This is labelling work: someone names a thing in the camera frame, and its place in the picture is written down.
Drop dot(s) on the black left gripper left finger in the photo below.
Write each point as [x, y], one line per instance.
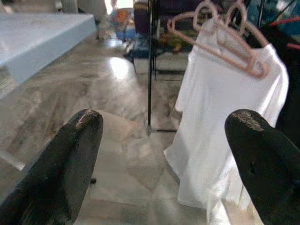
[54, 175]

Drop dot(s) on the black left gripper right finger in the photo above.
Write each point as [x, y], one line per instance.
[269, 168]

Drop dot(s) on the pink plastic clothes hanger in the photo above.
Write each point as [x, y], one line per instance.
[257, 73]
[257, 35]

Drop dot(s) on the red clothes hanger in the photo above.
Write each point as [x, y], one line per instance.
[286, 20]

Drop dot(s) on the black garment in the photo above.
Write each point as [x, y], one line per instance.
[293, 93]

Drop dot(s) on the white t-shirt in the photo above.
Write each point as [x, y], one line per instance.
[222, 98]

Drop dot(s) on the pale blue folding table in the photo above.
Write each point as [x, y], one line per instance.
[35, 39]

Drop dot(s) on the black metal clothes rack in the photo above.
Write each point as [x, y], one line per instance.
[150, 70]

